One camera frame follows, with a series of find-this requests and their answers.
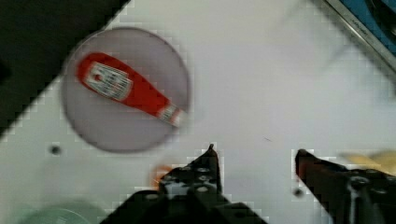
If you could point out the grey round plate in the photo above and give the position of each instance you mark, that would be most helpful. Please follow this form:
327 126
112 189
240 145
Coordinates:
112 126

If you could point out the red ketchup bottle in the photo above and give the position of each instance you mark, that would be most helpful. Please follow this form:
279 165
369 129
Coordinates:
119 82

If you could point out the light green bowl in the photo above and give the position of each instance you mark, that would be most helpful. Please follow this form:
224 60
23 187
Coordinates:
78 212

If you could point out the yellow banana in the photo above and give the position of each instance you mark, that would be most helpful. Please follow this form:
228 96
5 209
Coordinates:
383 161

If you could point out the orange half slice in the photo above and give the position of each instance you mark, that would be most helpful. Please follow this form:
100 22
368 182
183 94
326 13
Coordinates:
157 173

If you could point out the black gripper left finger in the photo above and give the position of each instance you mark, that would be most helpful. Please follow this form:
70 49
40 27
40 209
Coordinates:
204 170

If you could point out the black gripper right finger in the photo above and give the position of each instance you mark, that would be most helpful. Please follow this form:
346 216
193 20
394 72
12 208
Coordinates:
350 196

